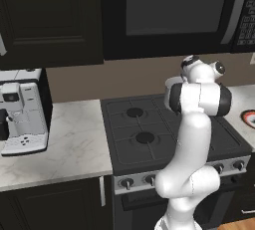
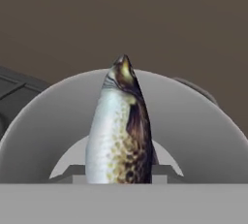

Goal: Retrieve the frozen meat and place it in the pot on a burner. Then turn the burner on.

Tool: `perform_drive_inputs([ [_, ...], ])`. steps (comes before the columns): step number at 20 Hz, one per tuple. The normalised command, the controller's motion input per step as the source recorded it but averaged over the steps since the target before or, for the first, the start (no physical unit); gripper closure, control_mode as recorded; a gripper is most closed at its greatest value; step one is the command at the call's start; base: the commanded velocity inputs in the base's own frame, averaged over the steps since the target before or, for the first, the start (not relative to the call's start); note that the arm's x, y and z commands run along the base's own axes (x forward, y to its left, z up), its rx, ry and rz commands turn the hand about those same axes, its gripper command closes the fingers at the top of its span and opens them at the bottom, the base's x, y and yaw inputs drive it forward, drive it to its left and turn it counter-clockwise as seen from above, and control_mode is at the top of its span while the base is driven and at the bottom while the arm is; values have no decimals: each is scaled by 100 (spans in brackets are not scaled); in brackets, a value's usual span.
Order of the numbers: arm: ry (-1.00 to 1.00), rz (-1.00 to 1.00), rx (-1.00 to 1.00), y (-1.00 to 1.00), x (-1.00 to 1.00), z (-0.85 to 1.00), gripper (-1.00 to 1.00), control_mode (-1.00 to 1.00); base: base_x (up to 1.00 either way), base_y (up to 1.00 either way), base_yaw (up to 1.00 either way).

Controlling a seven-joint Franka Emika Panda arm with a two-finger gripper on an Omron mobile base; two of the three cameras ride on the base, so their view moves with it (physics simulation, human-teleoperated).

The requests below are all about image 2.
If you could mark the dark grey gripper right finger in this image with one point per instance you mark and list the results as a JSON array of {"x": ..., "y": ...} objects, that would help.
[{"x": 161, "y": 171}]

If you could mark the dark grey hob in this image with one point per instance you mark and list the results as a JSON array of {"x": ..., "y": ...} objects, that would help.
[{"x": 17, "y": 89}]

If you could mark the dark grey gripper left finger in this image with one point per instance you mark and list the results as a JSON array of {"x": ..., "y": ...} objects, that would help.
[{"x": 77, "y": 171}]

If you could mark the silver brown speckled fish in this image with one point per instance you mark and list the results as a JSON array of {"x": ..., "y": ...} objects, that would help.
[{"x": 109, "y": 131}]

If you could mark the grey metal pot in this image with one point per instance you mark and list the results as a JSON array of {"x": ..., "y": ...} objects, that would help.
[{"x": 197, "y": 124}]

